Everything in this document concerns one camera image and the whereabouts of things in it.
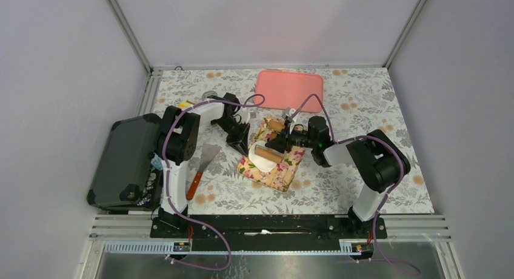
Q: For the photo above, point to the white dough ball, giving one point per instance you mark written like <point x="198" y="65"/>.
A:
<point x="261" y="163"/>

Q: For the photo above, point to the metal scraper red handle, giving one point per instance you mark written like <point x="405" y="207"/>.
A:
<point x="209" y="151"/>

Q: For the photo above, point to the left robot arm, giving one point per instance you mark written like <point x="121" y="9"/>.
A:
<point x="177" y="140"/>

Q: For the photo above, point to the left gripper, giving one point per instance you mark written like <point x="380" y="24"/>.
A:
<point x="239" y="141"/>

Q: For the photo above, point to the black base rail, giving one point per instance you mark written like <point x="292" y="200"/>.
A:
<point x="266" y="233"/>

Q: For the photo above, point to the black case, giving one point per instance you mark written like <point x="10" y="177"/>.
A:
<point x="125" y="179"/>

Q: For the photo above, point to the pink plastic tray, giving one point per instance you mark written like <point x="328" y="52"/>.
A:
<point x="287" y="89"/>

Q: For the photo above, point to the orange green toy block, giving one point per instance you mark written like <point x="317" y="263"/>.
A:
<point x="186" y="105"/>

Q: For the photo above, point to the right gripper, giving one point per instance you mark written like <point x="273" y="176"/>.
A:
<point x="284" y="141"/>

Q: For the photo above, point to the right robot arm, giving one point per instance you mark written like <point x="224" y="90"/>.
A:
<point x="381" y="165"/>

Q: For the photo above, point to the wooden double-ended roller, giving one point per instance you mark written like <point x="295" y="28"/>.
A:
<point x="272" y="127"/>

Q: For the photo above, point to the floral cutting board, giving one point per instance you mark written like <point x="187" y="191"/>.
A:
<point x="281" y="177"/>

